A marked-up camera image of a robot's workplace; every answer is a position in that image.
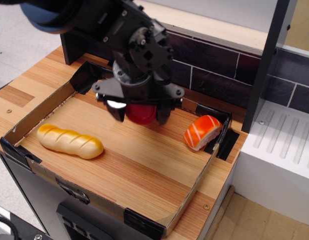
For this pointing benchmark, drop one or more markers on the red-capped basil spice bottle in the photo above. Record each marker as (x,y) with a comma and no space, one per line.
(141,114)

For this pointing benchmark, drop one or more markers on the toy salmon sushi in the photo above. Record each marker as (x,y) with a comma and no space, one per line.
(202,131)

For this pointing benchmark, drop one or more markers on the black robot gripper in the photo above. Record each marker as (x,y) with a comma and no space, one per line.
(145,89)

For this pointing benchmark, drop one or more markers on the toy bread loaf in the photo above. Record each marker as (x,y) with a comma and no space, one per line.
(69,142)

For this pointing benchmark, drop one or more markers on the dark shelf with tile backsplash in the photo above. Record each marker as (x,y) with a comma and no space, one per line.
(221,68)

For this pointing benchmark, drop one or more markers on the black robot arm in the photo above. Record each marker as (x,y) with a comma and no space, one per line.
(139,43)

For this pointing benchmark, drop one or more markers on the white toy sink drainboard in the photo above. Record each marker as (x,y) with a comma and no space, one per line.
(273,165)

